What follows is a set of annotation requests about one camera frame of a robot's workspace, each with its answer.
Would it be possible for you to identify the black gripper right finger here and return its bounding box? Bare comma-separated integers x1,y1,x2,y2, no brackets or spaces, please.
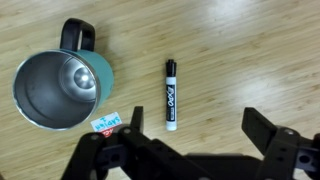
241,106,320,180

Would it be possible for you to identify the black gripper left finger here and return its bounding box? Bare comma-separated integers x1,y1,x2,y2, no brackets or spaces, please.
60,105,214,180

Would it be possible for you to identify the black white Expo marker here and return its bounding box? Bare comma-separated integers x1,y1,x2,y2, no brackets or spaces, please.
165,59,178,132

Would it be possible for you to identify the teal steel mug black handle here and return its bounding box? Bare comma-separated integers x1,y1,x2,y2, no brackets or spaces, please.
12,17,115,131

